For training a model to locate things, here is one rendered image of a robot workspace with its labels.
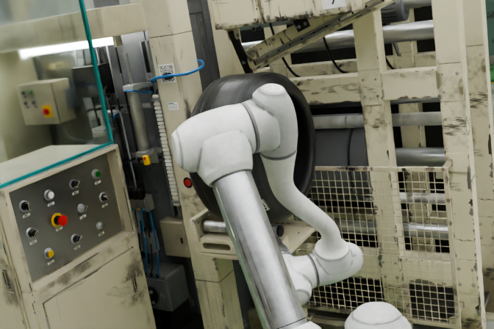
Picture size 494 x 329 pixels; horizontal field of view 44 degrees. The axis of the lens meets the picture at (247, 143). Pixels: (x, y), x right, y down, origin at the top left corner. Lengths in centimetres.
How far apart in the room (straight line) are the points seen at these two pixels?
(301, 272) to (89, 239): 94
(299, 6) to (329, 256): 99
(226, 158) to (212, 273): 123
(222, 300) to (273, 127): 129
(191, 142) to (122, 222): 118
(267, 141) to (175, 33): 97
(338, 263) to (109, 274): 98
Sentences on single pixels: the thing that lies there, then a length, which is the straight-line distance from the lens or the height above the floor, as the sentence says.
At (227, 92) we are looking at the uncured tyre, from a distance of 218.
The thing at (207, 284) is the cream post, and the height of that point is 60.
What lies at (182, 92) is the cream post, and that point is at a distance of 237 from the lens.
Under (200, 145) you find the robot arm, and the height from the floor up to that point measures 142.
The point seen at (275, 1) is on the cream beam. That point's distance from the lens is 240.
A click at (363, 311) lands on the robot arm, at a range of 144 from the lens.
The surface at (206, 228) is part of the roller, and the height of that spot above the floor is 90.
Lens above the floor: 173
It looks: 13 degrees down
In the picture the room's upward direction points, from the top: 9 degrees counter-clockwise
